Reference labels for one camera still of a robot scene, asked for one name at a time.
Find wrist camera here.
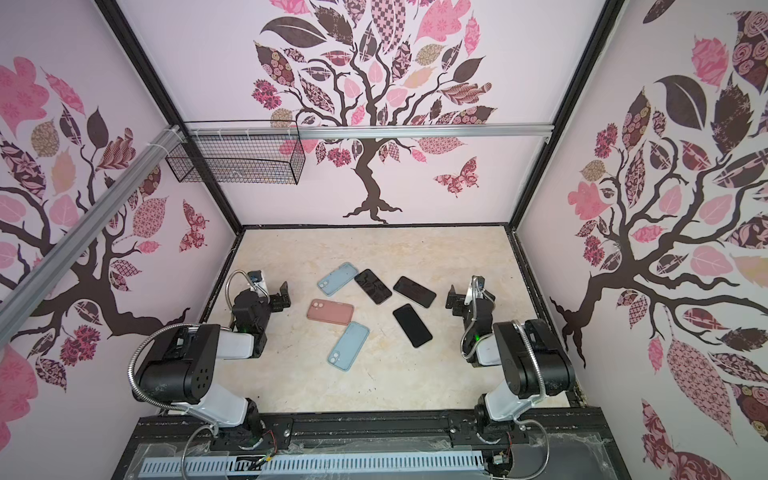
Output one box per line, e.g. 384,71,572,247
247,270,269,296
471,276,485,297

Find white slotted cable duct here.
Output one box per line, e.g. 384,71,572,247
127,451,485,479

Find aluminium rail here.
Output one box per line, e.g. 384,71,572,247
1,125,182,345
187,122,554,140

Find light blue phone case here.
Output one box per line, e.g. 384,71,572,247
327,322,370,372

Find pink phone case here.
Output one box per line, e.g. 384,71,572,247
306,299,355,325

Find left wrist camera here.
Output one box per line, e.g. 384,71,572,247
247,270,269,296

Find black wire basket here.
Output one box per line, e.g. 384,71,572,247
165,122,306,185

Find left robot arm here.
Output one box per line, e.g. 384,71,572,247
128,283,291,450

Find black phone purple edge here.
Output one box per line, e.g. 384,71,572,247
354,269,392,305

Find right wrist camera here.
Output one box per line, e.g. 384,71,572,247
471,276,485,297

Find aluminium rail left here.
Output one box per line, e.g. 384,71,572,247
1,125,182,345

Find black base frame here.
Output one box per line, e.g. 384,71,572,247
114,407,629,479

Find light blue case far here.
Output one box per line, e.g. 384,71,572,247
317,262,359,297

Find aluminium rail back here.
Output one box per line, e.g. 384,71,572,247
187,122,554,140

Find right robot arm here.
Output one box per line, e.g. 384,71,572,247
445,283,576,444

